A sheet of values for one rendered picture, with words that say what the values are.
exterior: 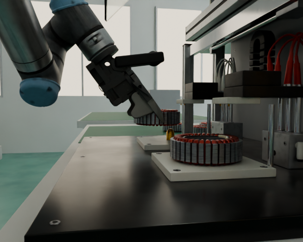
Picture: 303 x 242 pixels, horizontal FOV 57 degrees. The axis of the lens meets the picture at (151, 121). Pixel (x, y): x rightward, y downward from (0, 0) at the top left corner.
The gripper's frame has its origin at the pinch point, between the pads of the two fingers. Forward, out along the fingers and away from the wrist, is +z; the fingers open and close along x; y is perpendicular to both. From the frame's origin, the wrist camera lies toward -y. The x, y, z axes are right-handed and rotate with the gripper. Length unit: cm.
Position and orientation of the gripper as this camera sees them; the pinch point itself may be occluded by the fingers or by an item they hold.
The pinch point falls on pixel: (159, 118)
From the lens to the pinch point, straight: 67.9
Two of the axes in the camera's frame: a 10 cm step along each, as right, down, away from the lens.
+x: 1.7, 0.6, -9.8
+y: -8.0, 5.9, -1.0
